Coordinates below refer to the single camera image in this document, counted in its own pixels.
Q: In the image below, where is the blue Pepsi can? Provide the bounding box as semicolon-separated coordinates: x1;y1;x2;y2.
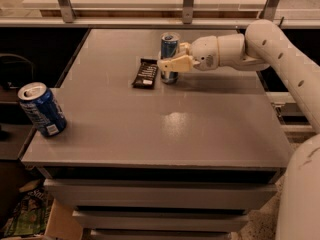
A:
18;82;67;137

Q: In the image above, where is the chocolate RXBAR wrapper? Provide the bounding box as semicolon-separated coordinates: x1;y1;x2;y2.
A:
132;58;158;89

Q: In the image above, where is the Red Bull can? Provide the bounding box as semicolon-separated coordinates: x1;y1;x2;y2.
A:
160;32;180;85

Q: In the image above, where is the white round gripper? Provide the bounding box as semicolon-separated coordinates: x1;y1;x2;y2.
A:
157;36;219;72

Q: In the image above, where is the left metal bracket post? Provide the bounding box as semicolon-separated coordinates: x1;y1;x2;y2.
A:
57;0;75;23

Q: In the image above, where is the cardboard box bottom left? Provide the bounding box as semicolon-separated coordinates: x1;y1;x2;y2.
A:
44;200;83;240

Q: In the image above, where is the dark chair at left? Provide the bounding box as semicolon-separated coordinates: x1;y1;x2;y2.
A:
0;53;35;90

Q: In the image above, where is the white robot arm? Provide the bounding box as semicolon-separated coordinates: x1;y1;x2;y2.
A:
157;19;320;240

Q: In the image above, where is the green snack bag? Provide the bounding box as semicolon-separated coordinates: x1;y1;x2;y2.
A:
4;187;53;237

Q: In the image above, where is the middle metal bracket post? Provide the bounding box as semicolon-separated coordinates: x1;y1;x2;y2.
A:
182;0;194;24

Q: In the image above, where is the grey drawer cabinet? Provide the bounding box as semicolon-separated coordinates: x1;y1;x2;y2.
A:
23;30;292;240

